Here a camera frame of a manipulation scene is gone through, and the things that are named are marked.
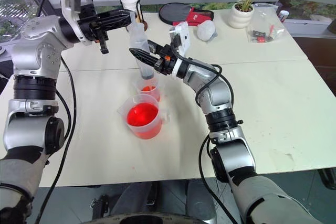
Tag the white ribbed plant pot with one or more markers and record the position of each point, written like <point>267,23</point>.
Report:
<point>240,16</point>

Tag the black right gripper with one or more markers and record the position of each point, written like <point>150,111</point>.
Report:
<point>165,62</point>

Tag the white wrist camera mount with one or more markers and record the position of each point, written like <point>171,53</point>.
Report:
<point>182,37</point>
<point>71,3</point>

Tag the small white bottle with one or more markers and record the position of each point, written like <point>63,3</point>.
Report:
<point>284,16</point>

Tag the dark rounded shape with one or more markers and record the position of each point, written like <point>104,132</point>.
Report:
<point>157,203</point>

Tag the clear plastic measuring cylinder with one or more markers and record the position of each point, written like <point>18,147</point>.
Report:
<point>140,37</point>

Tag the clear plastic bag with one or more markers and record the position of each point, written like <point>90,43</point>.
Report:
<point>265,22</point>

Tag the black stand with wooden base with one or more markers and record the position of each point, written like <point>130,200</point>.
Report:
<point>141,16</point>

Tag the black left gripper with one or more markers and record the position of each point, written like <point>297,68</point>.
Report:
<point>89,23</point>

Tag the white paper cup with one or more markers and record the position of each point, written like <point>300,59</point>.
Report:
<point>129,2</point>

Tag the small clear measuring cup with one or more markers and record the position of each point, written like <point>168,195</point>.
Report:
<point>150,91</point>

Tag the small black parts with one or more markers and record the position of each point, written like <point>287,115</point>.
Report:
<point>258,34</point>

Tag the large clear measuring cup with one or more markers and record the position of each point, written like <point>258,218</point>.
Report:
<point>143,119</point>

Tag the small red part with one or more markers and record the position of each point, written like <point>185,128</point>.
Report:
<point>260,40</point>

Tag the black table leg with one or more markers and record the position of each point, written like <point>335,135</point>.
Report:
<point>328,176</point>

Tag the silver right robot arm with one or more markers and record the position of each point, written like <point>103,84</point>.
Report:
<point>231,153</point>

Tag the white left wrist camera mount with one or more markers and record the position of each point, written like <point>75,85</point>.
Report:
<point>71,3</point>

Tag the white crumpled ball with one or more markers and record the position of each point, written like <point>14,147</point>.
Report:
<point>207,31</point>

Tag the black round flat pouch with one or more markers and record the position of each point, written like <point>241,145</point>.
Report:
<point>172,11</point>

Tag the red fabric bag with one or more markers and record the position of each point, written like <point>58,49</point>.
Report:
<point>199,15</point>

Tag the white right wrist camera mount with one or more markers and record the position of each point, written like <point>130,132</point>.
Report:
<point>182,37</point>

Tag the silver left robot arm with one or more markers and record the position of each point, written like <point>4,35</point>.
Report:
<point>31,51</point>

